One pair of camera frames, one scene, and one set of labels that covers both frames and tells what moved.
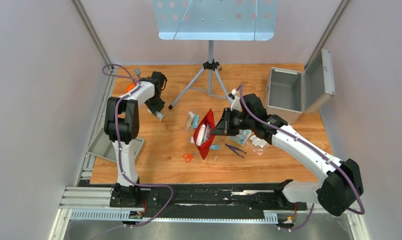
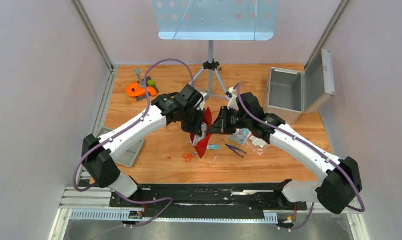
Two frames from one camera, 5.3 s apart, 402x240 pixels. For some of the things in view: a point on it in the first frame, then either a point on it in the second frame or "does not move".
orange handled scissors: (188, 156) does not move
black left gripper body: (155, 104) to (191, 121)
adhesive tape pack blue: (243, 134) does not move
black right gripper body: (233, 121) does not move
